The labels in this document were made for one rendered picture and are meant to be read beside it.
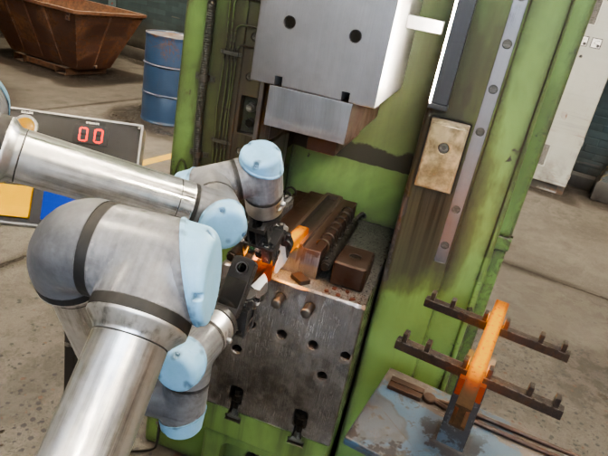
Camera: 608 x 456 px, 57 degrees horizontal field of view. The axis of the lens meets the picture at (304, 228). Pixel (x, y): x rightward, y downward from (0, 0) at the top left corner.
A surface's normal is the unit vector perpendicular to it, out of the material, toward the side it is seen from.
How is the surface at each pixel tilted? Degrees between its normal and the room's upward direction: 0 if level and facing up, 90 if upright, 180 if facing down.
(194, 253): 42
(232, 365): 90
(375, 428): 0
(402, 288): 90
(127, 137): 60
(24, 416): 0
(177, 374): 89
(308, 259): 90
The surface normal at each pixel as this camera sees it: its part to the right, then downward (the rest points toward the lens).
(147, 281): 0.20, -0.39
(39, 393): 0.18, -0.90
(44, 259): -0.52, 0.17
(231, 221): 0.29, 0.44
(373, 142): -0.29, 0.33
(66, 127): 0.20, -0.09
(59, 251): -0.27, 0.08
